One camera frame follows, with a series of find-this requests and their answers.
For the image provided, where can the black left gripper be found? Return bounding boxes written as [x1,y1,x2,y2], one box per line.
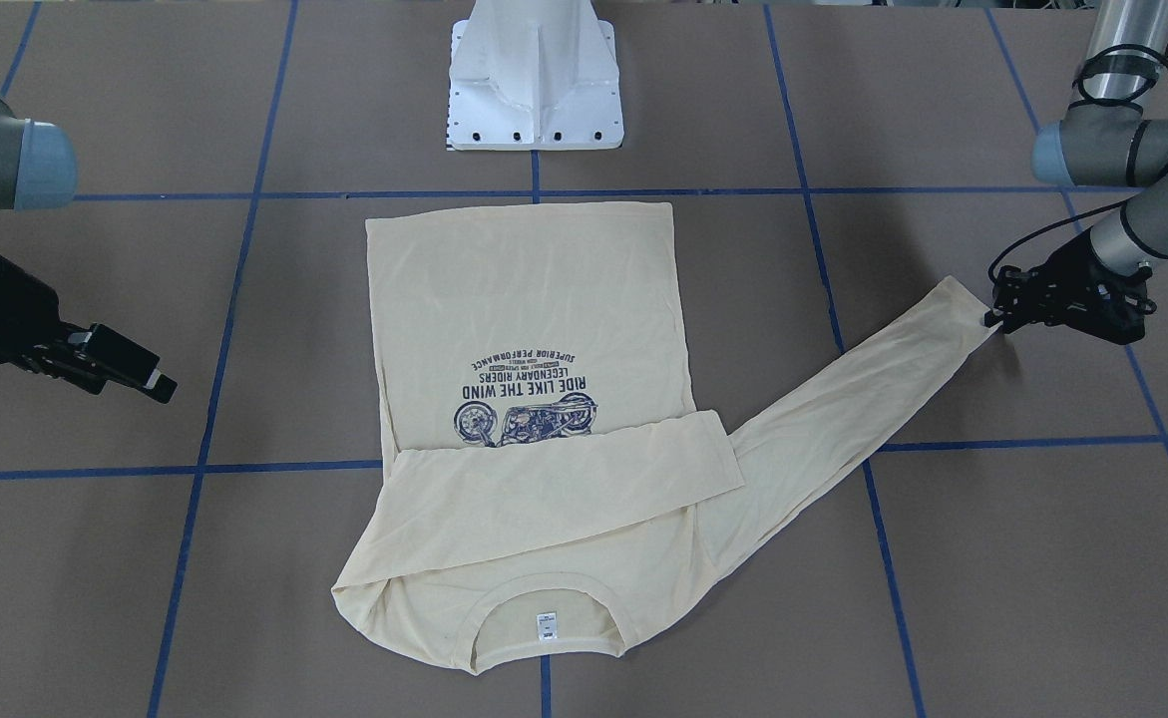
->
[1038,233,1126,306]

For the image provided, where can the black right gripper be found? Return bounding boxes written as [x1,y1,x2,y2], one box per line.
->
[0,255,178,404]

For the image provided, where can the cream long-sleeve graphic shirt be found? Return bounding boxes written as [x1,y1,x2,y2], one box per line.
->
[331,201,990,674]

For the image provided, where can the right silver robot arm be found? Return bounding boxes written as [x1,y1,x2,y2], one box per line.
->
[0,95,178,404]

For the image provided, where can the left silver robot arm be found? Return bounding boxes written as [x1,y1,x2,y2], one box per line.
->
[1033,1,1168,304]

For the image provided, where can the white central mounting column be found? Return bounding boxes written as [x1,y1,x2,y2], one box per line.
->
[446,1,624,152]

